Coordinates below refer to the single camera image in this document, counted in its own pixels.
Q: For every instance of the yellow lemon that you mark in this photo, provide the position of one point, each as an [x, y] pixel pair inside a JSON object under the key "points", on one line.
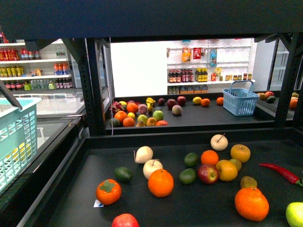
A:
{"points": [[22, 153]]}

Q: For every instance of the light teal shopping basket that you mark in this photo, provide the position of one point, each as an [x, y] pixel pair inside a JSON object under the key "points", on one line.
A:
{"points": [[16, 126]]}

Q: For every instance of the black back display tray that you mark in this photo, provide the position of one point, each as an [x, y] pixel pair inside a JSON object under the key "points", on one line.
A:
{"points": [[199, 118]]}

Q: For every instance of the black display tray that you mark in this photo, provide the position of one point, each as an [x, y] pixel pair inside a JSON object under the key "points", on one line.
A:
{"points": [[199, 118], [69, 201]]}

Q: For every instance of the white pear left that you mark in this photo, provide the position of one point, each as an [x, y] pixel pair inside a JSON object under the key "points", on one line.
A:
{"points": [[143, 154]]}

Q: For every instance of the white pear middle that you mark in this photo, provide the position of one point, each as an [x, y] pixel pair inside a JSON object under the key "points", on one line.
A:
{"points": [[150, 166]]}

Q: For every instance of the green lime upper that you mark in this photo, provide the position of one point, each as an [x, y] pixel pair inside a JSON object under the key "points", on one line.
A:
{"points": [[191, 159]]}

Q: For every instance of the green lime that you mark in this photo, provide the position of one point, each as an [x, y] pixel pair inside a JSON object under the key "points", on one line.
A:
{"points": [[187, 176], [191, 159]]}

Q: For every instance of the dark green avocado left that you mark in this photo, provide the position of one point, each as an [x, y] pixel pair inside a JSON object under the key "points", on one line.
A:
{"points": [[123, 174]]}

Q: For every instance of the large orange centre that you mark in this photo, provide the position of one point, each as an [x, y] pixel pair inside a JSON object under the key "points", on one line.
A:
{"points": [[161, 183]]}

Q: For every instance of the large orange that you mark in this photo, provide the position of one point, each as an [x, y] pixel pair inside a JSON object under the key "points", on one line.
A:
{"points": [[251, 204], [161, 183]]}

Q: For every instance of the small orange tangerine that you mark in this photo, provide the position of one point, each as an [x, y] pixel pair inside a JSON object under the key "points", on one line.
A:
{"points": [[209, 157]]}

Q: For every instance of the green lime lower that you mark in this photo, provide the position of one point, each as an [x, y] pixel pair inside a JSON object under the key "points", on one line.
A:
{"points": [[187, 176]]}

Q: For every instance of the white pear with stem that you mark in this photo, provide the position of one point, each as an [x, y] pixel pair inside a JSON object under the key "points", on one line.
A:
{"points": [[219, 142]]}

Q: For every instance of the red striped apple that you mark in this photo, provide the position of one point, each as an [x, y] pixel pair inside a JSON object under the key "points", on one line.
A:
{"points": [[208, 174]]}

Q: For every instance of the black front display tray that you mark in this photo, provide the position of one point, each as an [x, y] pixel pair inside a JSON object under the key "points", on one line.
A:
{"points": [[69, 201]]}

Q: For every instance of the small blue basket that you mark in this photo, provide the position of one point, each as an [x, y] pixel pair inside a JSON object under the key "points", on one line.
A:
{"points": [[240, 101]]}

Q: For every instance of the orange persimmon with green calyx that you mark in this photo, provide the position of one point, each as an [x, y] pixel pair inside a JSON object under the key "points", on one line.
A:
{"points": [[108, 192]]}

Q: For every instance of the glass top freezer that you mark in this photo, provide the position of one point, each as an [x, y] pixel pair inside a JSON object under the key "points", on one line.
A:
{"points": [[53, 112]]}

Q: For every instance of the yellow orange apple front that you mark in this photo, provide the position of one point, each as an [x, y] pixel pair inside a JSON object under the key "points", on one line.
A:
{"points": [[227, 170]]}

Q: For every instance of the yellow orange apple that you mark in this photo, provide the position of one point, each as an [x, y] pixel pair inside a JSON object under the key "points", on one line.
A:
{"points": [[227, 170], [240, 152]]}

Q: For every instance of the yellow orange apple back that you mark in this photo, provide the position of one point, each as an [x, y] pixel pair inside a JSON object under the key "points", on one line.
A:
{"points": [[240, 152]]}

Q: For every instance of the brown kiwi upper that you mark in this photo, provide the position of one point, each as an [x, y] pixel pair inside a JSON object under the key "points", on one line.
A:
{"points": [[237, 163]]}

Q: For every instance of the brown kiwi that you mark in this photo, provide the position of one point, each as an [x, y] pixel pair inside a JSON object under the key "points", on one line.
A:
{"points": [[247, 182], [237, 163]]}

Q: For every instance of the white price tag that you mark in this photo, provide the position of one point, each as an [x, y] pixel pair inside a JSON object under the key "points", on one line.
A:
{"points": [[98, 204]]}

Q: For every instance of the red apple front left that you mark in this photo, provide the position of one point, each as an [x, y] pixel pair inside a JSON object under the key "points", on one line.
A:
{"points": [[125, 220]]}

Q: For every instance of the brown kiwi lower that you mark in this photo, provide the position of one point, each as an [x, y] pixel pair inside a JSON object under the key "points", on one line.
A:
{"points": [[247, 182]]}

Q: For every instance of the large orange right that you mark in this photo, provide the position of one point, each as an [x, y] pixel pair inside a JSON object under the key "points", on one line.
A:
{"points": [[251, 204]]}

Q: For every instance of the red chili pepper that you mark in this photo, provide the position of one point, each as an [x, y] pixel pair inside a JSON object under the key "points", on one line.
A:
{"points": [[288, 175]]}

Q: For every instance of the green apple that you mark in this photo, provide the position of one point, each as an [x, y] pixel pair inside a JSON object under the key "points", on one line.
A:
{"points": [[294, 214]]}

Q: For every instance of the white wall shelf unit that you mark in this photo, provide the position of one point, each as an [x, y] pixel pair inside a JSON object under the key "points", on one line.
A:
{"points": [[203, 66]]}

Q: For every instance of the black shelf upright post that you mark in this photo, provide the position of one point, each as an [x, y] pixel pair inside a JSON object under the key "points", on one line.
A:
{"points": [[96, 75]]}

